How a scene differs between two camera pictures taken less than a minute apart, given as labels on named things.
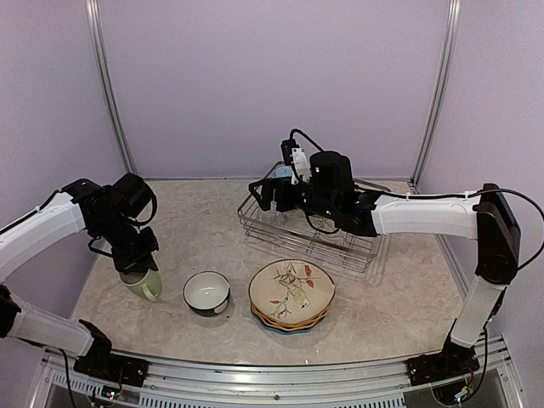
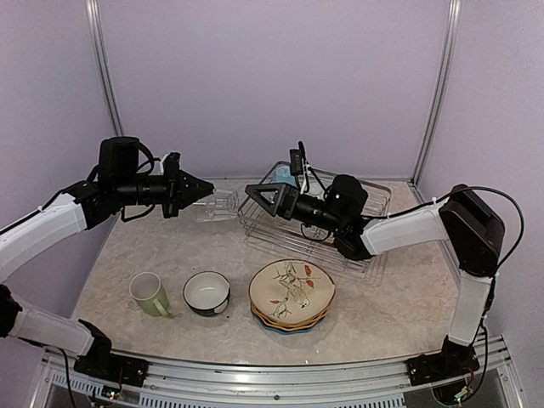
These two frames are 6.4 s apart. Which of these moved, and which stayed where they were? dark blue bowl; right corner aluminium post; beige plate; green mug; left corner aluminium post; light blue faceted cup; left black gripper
Moved: green mug; left black gripper
Stayed: beige plate; dark blue bowl; light blue faceted cup; left corner aluminium post; right corner aluminium post
